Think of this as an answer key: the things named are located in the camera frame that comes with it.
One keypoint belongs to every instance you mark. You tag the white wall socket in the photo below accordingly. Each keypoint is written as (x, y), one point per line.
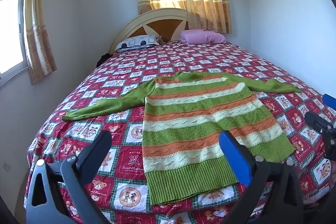
(6, 166)

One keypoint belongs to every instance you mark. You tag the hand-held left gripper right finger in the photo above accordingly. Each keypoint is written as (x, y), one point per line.
(232, 155)

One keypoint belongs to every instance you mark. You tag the pink pillow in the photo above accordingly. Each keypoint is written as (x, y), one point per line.
(202, 36)

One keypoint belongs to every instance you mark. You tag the narrow yellow patterned curtain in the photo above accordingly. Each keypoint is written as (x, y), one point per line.
(36, 29)

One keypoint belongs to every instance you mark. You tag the red checked printed bedspread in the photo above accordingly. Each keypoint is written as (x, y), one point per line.
(157, 64)

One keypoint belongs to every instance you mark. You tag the dark cloth beside bed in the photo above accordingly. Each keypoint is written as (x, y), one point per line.
(103, 59)

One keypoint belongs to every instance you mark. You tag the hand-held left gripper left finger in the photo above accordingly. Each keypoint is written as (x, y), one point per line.
(96, 147)

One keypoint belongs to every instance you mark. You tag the green orange striped knit sweater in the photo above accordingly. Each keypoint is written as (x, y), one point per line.
(189, 134)

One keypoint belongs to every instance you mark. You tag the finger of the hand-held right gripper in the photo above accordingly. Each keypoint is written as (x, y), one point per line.
(316, 120)
(330, 102)

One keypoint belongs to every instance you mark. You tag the white framed window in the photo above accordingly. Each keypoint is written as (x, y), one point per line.
(11, 29)

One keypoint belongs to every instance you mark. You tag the white patterned pillow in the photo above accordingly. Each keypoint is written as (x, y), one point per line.
(136, 42)

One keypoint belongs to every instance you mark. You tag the cream and wood bed headboard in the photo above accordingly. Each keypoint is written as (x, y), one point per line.
(162, 22)

